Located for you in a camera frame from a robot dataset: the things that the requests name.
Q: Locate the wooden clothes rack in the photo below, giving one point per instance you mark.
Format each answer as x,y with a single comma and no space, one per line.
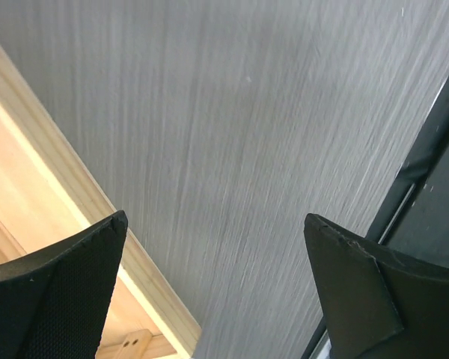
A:
47,194

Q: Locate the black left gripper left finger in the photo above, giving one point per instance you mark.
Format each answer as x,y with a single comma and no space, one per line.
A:
54,302

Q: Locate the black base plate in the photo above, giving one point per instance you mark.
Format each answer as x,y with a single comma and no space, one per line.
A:
414,216

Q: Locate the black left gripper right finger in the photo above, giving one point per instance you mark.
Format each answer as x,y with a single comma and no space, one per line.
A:
377,302

